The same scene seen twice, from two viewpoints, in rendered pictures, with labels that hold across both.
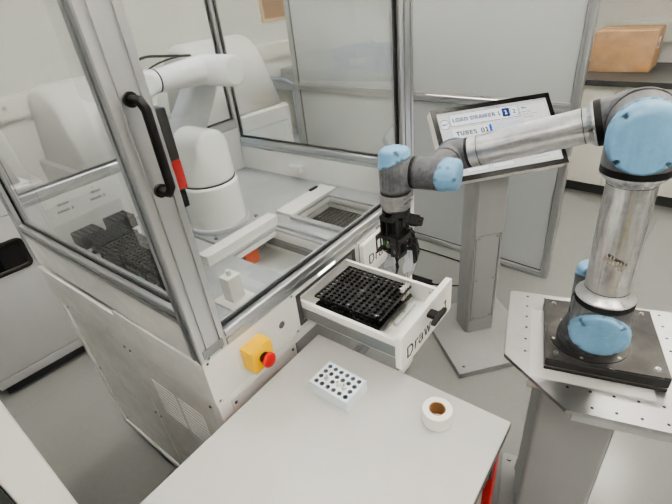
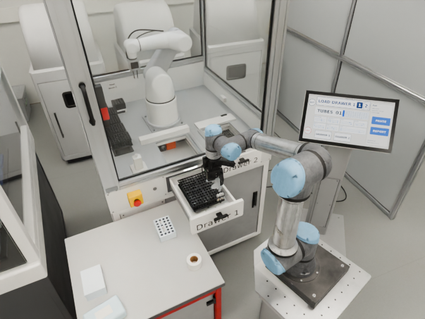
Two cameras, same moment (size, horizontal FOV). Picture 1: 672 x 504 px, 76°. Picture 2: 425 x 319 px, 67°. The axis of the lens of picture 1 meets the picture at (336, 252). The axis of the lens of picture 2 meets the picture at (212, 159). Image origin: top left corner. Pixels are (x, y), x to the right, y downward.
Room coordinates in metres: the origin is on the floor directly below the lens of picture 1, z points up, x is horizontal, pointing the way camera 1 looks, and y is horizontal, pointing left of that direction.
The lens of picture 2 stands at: (-0.11, -0.64, 2.09)
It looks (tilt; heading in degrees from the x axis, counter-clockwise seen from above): 38 degrees down; 24
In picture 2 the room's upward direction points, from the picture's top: 1 degrees counter-clockwise
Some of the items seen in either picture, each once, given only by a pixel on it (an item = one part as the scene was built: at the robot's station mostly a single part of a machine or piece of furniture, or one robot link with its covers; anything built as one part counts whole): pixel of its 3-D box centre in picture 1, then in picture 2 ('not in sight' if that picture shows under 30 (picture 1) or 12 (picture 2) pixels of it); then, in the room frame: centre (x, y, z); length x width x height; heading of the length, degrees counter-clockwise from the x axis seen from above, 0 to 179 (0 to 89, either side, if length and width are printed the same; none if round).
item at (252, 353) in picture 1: (258, 354); (135, 198); (0.83, 0.23, 0.88); 0.07 x 0.05 x 0.07; 140
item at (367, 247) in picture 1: (384, 240); (240, 162); (1.33, -0.18, 0.87); 0.29 x 0.02 x 0.11; 140
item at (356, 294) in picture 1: (363, 299); (200, 192); (1.01, -0.06, 0.87); 0.22 x 0.18 x 0.06; 50
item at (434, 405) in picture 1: (437, 414); (194, 261); (0.66, -0.19, 0.78); 0.07 x 0.07 x 0.04
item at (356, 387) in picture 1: (338, 385); (164, 228); (0.78, 0.03, 0.78); 0.12 x 0.08 x 0.04; 48
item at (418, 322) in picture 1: (425, 320); (217, 216); (0.88, -0.22, 0.87); 0.29 x 0.02 x 0.11; 140
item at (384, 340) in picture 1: (361, 299); (200, 191); (1.02, -0.06, 0.86); 0.40 x 0.26 x 0.06; 50
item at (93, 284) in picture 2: not in sight; (93, 282); (0.39, 0.17, 0.79); 0.13 x 0.09 x 0.05; 49
